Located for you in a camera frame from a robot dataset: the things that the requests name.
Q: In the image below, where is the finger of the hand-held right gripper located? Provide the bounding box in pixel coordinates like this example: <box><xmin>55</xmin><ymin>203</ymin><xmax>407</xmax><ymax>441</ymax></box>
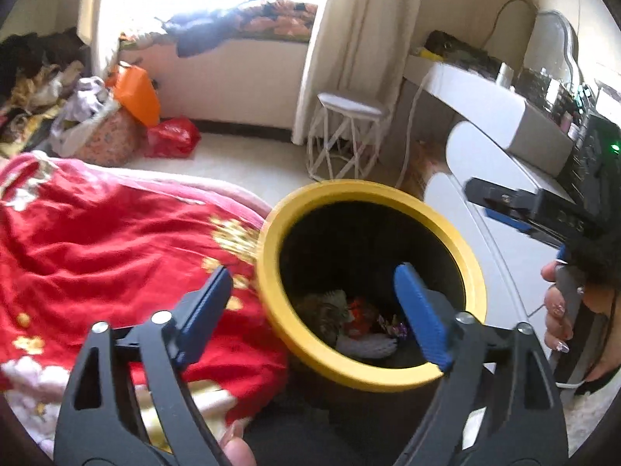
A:
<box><xmin>463</xmin><ymin>177</ymin><xmax>541</xmax><ymax>219</ymax></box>
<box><xmin>484</xmin><ymin>206</ymin><xmax>567</xmax><ymax>252</ymax></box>

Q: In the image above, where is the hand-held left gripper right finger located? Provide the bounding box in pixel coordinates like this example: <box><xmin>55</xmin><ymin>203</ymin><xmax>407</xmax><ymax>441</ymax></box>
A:
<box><xmin>393</xmin><ymin>262</ymin><xmax>568</xmax><ymax>466</ymax></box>

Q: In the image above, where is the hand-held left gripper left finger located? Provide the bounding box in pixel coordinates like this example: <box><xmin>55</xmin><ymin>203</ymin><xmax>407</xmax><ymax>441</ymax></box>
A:
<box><xmin>53</xmin><ymin>265</ymin><xmax>234</xmax><ymax>466</ymax></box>

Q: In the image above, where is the purple candy wrapper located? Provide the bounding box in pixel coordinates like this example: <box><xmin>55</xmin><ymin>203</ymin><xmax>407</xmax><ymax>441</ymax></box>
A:
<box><xmin>378</xmin><ymin>315</ymin><xmax>411</xmax><ymax>338</ymax></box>

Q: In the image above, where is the red plastic wrapper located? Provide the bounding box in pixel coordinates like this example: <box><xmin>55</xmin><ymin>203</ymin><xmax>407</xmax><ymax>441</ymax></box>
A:
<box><xmin>347</xmin><ymin>298</ymin><xmax>382</xmax><ymax>338</ymax></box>

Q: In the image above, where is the yellow-rimmed black trash bin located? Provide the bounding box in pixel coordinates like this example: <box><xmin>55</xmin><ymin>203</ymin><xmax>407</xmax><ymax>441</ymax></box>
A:
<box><xmin>257</xmin><ymin>179</ymin><xmax>487</xmax><ymax>447</ymax></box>

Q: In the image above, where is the brown patterned packet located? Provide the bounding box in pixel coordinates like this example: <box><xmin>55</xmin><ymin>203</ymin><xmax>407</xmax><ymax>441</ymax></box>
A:
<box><xmin>295</xmin><ymin>290</ymin><xmax>351</xmax><ymax>346</ymax></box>

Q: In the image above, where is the person's right hand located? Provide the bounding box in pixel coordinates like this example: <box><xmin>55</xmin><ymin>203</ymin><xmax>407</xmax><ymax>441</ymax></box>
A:
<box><xmin>540</xmin><ymin>259</ymin><xmax>621</xmax><ymax>384</ymax></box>

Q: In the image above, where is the person's left hand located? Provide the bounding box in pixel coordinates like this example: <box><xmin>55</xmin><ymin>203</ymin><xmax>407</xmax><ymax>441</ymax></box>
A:
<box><xmin>218</xmin><ymin>420</ymin><xmax>258</xmax><ymax>466</ymax></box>

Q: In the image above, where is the white scalloped cabinet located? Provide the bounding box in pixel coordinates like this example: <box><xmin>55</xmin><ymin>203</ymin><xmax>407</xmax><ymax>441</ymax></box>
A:
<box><xmin>422</xmin><ymin>120</ymin><xmax>578</xmax><ymax>399</ymax></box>

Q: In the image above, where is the white vanity desk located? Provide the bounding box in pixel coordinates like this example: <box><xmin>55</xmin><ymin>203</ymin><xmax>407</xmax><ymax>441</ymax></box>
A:
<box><xmin>405</xmin><ymin>53</ymin><xmax>576</xmax><ymax>178</ymax></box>

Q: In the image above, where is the cosmetics organizer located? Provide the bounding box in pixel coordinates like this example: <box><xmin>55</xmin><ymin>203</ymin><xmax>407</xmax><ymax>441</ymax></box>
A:
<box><xmin>517</xmin><ymin>65</ymin><xmax>583</xmax><ymax>132</ymax></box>

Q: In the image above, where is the red floral blanket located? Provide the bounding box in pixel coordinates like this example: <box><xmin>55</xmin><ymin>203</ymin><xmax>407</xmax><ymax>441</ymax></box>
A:
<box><xmin>0</xmin><ymin>150</ymin><xmax>292</xmax><ymax>457</ymax></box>

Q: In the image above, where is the silver framed mirror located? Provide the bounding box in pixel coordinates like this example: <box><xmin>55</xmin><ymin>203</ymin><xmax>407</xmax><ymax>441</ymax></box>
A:
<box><xmin>526</xmin><ymin>10</ymin><xmax>583</xmax><ymax>88</ymax></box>

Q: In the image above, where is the black bag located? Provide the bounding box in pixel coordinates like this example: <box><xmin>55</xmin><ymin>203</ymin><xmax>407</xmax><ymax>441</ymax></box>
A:
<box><xmin>424</xmin><ymin>30</ymin><xmax>503</xmax><ymax>76</ymax></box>

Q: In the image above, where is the red plastic bag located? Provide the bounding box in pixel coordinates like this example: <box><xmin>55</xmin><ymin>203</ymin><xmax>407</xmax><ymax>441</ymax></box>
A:
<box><xmin>146</xmin><ymin>116</ymin><xmax>202</xmax><ymax>159</ymax></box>

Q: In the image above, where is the floral fabric laundry basket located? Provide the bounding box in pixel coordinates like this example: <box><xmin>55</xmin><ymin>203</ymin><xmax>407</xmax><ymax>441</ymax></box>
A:
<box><xmin>73</xmin><ymin>109</ymin><xmax>144</xmax><ymax>168</ymax></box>

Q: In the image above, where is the cream curtain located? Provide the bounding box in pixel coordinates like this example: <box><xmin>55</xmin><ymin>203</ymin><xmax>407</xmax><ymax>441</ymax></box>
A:
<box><xmin>292</xmin><ymin>0</ymin><xmax>428</xmax><ymax>145</ymax></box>

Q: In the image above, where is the orange bag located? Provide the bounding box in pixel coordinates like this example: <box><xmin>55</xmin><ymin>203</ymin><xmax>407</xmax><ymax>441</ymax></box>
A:
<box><xmin>108</xmin><ymin>62</ymin><xmax>162</xmax><ymax>127</ymax></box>

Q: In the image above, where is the lavender grey garment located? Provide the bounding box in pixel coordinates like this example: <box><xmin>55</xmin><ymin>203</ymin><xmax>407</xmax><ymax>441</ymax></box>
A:
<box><xmin>51</xmin><ymin>77</ymin><xmax>120</xmax><ymax>156</ymax></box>

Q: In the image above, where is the dark jacket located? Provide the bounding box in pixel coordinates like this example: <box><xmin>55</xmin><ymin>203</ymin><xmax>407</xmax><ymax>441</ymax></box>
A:
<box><xmin>165</xmin><ymin>7</ymin><xmax>243</xmax><ymax>56</ymax></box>

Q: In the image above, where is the red patterned cloth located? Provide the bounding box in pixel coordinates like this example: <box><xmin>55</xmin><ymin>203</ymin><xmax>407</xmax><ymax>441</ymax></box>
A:
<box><xmin>120</xmin><ymin>29</ymin><xmax>168</xmax><ymax>49</ymax></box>

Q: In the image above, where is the pile of clothes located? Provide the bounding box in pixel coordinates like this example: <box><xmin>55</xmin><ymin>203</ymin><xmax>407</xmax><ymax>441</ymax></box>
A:
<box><xmin>0</xmin><ymin>34</ymin><xmax>93</xmax><ymax>156</ymax></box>

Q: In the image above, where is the orange patterned quilt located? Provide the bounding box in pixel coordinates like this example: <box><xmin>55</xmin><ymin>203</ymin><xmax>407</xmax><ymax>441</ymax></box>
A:
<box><xmin>233</xmin><ymin>0</ymin><xmax>318</xmax><ymax>42</ymax></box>

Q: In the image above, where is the sheer white curtain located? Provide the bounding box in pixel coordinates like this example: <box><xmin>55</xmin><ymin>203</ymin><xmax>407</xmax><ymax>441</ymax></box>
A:
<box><xmin>78</xmin><ymin>0</ymin><xmax>127</xmax><ymax>78</ymax></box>

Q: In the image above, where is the white cable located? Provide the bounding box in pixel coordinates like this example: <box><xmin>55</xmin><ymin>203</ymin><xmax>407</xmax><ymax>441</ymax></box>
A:
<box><xmin>395</xmin><ymin>65</ymin><xmax>437</xmax><ymax>188</ymax></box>

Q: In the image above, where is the white wire stool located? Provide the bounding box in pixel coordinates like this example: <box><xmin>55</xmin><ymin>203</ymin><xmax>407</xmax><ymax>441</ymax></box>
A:
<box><xmin>307</xmin><ymin>92</ymin><xmax>391</xmax><ymax>184</ymax></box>

